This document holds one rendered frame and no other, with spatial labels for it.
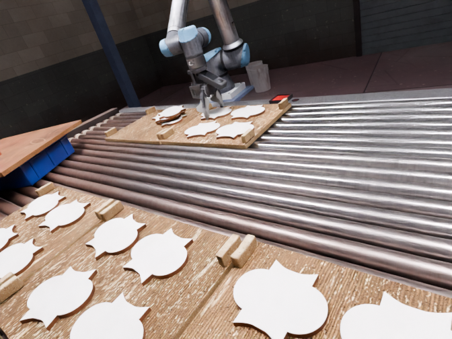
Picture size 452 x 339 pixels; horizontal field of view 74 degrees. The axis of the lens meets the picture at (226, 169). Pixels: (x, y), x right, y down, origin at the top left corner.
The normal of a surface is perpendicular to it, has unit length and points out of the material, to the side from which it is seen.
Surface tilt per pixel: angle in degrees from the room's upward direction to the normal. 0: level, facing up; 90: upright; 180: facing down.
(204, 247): 0
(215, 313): 0
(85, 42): 90
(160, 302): 0
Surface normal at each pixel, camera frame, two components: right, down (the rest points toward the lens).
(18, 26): 0.84, 0.04
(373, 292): -0.26, -0.84
